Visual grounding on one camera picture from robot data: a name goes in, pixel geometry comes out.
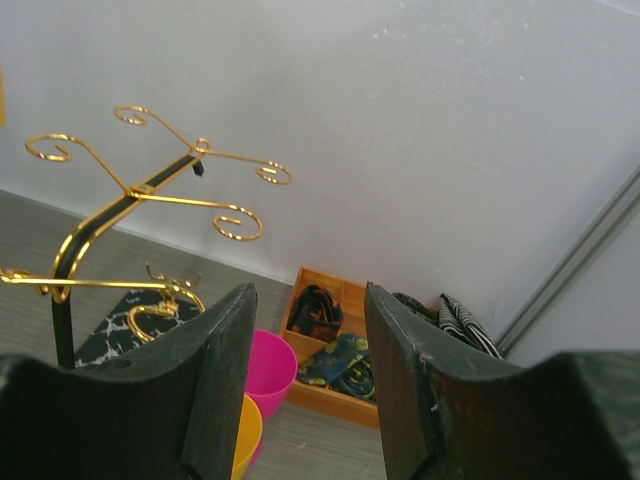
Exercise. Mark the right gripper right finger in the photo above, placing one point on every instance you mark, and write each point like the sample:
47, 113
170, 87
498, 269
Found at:
449, 411

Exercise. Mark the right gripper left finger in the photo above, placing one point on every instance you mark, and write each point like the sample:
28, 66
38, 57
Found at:
169, 409

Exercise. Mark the orange goblet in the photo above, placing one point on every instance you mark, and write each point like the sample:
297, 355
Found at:
249, 436
2, 100

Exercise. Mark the black white striped cloth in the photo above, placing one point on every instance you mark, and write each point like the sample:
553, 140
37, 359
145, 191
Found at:
458, 321

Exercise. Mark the dark green floral tie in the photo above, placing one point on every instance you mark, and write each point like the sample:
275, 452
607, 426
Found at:
428, 314

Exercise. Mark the pink plastic goblet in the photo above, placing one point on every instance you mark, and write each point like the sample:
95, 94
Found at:
272, 370

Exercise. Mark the blue yellow floral tie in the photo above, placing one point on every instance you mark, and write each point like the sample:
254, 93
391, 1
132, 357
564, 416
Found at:
343, 365

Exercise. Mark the black orange rolled tie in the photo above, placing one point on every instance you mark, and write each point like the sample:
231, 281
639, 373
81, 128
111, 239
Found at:
316, 314

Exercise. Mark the gold wire wine glass rack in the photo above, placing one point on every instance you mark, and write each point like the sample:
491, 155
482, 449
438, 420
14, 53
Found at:
237, 223

